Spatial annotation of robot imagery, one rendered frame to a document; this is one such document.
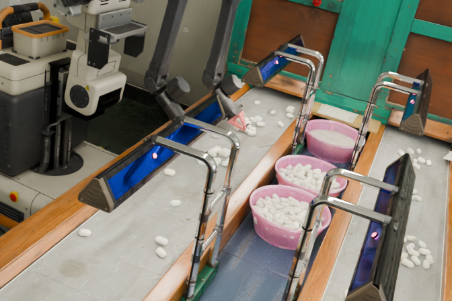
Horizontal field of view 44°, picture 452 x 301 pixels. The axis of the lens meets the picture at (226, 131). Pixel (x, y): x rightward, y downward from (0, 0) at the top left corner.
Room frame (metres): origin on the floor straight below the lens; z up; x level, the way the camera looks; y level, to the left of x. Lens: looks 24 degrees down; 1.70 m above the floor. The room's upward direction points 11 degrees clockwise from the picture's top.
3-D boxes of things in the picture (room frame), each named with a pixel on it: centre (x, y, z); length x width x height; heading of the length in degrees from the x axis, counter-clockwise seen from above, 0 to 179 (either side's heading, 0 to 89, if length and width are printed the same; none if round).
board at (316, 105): (2.46, -0.53, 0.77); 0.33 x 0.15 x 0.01; 73
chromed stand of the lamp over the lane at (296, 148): (2.15, -0.22, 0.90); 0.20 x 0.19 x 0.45; 163
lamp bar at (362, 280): (1.08, -0.39, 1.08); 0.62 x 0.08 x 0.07; 163
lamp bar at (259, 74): (2.17, -0.15, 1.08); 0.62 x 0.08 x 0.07; 163
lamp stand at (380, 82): (2.03, -0.60, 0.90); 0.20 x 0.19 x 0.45; 163
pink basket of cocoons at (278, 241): (1.57, -0.25, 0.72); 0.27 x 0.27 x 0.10
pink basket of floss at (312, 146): (2.25, -0.46, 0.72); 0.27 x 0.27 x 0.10
